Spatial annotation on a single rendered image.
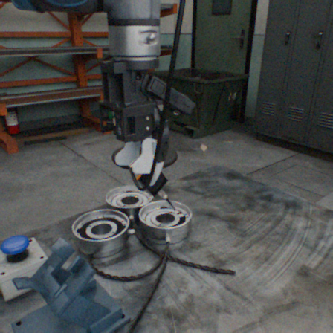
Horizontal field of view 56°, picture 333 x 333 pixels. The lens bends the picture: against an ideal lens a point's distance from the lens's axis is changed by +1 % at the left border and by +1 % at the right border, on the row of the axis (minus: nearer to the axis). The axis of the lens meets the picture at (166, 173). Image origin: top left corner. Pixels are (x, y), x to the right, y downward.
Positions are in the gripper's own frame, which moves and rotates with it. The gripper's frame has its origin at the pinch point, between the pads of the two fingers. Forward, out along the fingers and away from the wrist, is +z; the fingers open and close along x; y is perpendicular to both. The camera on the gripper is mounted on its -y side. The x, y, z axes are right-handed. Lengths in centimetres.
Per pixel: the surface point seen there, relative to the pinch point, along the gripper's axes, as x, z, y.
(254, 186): 1.2, 13.2, -33.5
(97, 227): -6.5, 10.9, 8.0
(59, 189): -185, 93, -52
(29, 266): -1.2, 8.8, 22.5
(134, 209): -5.2, 9.6, 0.0
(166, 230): 4.7, 9.6, 0.1
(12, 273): -1.3, 8.9, 24.9
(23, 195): -194, 93, -27
